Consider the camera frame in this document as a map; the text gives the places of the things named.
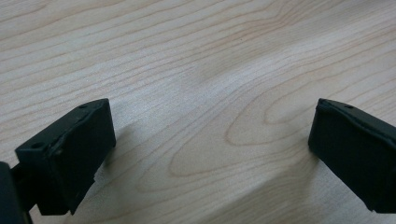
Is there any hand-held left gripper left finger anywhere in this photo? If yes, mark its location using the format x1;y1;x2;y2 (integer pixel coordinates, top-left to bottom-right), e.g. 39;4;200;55
10;98;117;217

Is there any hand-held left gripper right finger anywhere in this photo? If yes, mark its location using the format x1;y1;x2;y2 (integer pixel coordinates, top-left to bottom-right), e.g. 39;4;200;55
307;98;396;215

